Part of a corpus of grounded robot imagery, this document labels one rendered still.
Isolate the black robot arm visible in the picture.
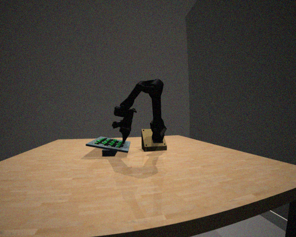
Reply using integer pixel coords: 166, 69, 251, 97
114, 79, 167, 143

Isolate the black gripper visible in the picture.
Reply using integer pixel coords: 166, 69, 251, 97
119, 118, 132, 143

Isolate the grey switch panel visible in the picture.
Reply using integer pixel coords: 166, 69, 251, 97
85, 136, 130, 157

